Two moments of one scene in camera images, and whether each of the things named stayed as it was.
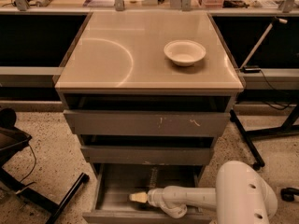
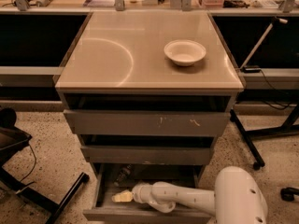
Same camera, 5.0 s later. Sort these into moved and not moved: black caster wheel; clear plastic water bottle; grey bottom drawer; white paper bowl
Moved: clear plastic water bottle
Not moved: white paper bowl; grey bottom drawer; black caster wheel
